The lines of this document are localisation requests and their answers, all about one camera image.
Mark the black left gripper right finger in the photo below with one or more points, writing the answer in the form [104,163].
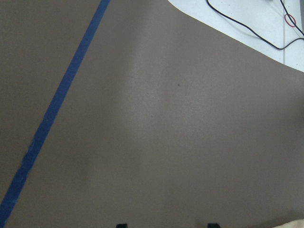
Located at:
[212,225]

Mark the red rubber band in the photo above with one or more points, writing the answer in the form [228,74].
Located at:
[290,20]

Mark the cream long-sleeve graphic shirt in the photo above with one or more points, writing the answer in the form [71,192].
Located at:
[293,224]

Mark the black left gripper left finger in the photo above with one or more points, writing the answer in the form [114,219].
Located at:
[124,225]

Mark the brown paper table cover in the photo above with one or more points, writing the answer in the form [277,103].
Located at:
[170,124]

